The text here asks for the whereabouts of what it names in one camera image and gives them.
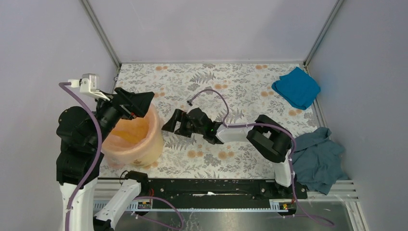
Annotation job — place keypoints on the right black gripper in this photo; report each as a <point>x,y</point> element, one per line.
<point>182,116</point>

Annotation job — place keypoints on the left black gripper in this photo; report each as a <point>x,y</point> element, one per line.
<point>131,104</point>

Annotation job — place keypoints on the yellow plastic trash bin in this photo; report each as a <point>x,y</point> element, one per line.
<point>137,140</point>

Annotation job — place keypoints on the pink plastic trash bag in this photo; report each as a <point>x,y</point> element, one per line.
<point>134,143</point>

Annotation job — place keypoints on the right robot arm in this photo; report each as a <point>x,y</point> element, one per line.
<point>270,139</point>

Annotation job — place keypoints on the floral patterned table mat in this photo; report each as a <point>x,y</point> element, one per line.
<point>233,96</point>

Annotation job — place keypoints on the bright blue folded cloth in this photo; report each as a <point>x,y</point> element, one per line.
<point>297,88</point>

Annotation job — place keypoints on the dark teal crumpled cloth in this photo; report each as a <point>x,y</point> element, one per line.
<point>317,160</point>

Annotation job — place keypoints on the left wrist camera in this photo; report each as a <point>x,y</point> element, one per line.
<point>88,85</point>

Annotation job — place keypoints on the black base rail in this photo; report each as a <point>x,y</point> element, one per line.
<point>218,194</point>

